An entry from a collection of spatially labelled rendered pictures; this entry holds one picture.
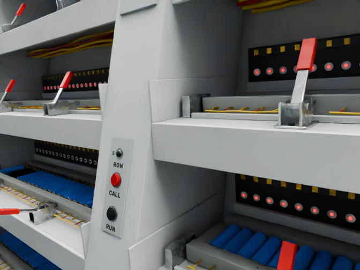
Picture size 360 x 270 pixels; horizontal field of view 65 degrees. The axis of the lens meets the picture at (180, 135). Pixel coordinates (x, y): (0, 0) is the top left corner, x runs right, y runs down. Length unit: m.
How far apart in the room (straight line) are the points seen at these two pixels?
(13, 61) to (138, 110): 0.70
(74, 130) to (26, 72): 0.57
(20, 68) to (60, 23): 0.45
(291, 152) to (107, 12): 0.34
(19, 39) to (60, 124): 0.29
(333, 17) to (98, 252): 0.46
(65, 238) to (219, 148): 0.32
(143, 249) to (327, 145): 0.24
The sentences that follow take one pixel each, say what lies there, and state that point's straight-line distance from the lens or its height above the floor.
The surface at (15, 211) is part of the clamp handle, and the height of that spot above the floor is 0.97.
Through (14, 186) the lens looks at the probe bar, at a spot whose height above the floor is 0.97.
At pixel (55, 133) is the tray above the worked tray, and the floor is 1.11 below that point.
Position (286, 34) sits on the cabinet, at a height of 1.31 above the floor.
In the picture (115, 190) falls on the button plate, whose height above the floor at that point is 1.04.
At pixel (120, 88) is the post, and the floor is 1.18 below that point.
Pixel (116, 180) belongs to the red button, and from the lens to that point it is 0.37.
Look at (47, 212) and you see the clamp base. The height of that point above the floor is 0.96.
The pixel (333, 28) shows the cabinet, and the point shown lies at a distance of 0.49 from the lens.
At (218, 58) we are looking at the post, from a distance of 0.46.
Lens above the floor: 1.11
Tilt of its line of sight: 2 degrees up
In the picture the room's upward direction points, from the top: 7 degrees clockwise
